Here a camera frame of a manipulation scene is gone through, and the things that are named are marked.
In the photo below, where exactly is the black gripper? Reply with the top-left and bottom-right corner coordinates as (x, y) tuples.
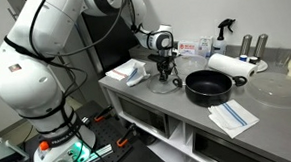
(156, 55), (176, 82)

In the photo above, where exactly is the glass pot lid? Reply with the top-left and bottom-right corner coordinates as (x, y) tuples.
(146, 71), (184, 95)

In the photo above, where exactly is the black cooking pot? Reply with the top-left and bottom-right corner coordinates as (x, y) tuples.
(171, 67), (250, 110)

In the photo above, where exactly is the large clear round lid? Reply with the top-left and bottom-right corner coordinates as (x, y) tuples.
(244, 70), (291, 112)

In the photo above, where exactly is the crumpled white blue-striped cloth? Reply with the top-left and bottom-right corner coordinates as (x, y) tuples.
(125, 64), (153, 88)

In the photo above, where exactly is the dark grey tray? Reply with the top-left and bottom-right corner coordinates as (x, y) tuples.
(128, 43), (160, 64)

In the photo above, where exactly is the clear plastic bowl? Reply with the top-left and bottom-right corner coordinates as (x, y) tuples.
(172, 53), (209, 77)

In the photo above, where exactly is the red white package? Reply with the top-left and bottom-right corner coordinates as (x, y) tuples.
(176, 39), (200, 57)

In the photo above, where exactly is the built-in black microwave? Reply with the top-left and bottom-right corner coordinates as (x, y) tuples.
(116, 92), (172, 141)

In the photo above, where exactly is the flat white red-striped cloth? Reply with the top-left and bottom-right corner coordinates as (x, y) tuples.
(103, 57), (147, 82)

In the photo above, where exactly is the small white box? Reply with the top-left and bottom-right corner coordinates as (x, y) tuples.
(197, 35), (215, 58)

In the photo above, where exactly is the large black panel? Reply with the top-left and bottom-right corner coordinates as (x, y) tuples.
(78, 7), (143, 75)

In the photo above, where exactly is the spray bottle with black trigger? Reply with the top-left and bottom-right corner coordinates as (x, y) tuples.
(210, 17), (238, 56)

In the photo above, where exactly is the white paper towel roll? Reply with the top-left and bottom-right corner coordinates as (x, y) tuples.
(206, 50), (259, 81)

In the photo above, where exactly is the folded white blue-striped cloth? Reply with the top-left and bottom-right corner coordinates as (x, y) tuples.
(207, 97), (262, 141)

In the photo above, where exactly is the black robot table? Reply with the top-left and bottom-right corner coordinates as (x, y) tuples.
(20, 96), (171, 162)

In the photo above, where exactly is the steel shaker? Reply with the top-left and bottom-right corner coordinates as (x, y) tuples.
(237, 33), (254, 56)
(252, 32), (271, 60)

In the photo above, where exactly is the built-in black oven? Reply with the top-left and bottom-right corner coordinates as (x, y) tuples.
(190, 125), (278, 162)

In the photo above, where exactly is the small white plate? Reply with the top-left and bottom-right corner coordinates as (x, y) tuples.
(238, 53), (269, 74)

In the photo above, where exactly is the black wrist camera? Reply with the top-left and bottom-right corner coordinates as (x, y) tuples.
(147, 53), (168, 64)

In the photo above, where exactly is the orange-handled black clamp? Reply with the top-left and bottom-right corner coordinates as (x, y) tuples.
(115, 123), (138, 149)
(93, 105), (116, 124)

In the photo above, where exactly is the aluminium rail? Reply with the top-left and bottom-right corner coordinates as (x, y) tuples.
(78, 143), (115, 162)

